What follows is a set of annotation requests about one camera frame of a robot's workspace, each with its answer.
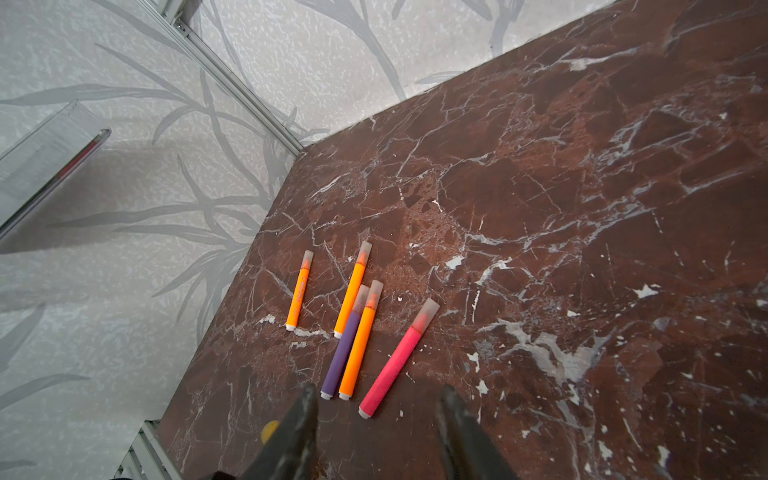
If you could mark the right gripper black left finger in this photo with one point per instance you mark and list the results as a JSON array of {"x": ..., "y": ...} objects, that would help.
[{"x": 290, "y": 452}]

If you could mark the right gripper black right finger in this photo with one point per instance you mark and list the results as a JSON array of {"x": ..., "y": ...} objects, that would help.
[{"x": 467, "y": 452}]

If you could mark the purple highlighter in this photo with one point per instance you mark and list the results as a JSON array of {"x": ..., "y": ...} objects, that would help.
[{"x": 338, "y": 364}]

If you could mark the orange highlighter pair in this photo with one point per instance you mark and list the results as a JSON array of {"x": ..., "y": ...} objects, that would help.
[
  {"x": 352, "y": 289},
  {"x": 299, "y": 291}
]

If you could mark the yellow toy shovel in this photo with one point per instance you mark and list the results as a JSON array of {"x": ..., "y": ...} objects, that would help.
[{"x": 268, "y": 430}]

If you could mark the clear plastic wall tray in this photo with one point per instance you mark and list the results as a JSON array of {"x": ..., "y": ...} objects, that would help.
[{"x": 45, "y": 157}]

